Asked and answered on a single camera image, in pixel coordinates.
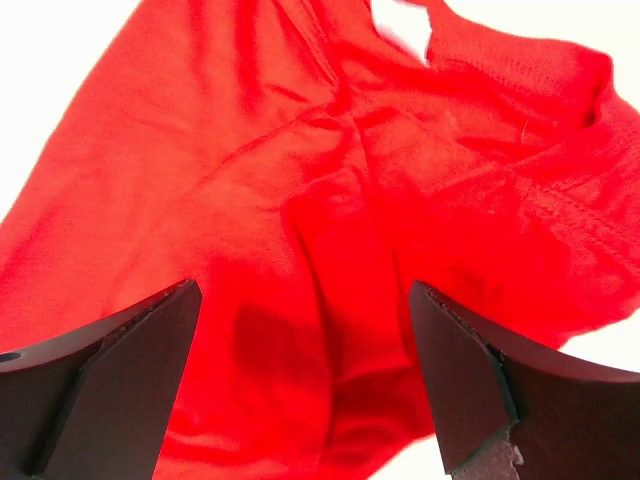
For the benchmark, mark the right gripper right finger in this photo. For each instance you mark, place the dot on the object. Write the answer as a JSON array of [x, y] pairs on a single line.
[[506, 407]]

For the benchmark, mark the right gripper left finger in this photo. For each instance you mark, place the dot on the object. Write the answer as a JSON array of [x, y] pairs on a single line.
[[95, 402]]

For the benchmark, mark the red t shirt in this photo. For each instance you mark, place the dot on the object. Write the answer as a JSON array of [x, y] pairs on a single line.
[[305, 172]]

